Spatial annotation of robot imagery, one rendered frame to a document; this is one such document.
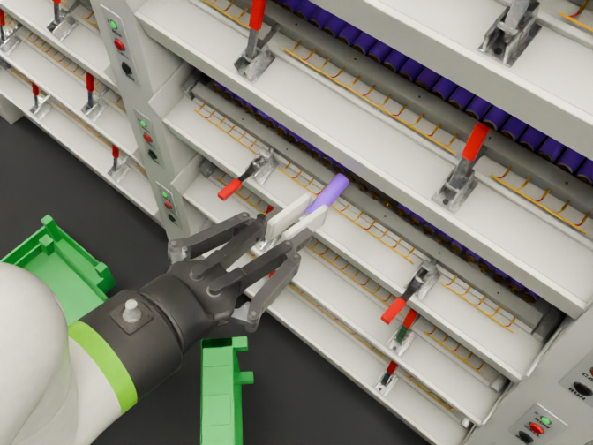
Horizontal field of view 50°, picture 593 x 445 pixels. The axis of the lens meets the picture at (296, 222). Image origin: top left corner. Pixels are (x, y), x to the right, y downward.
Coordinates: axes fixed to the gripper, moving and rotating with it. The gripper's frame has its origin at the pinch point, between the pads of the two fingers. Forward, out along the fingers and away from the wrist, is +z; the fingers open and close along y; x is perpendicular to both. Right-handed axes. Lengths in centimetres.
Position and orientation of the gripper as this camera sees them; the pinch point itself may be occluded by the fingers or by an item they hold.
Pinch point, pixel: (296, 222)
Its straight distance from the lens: 72.9
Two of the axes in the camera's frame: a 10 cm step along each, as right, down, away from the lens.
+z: 6.6, -4.9, 5.7
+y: -7.3, -5.8, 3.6
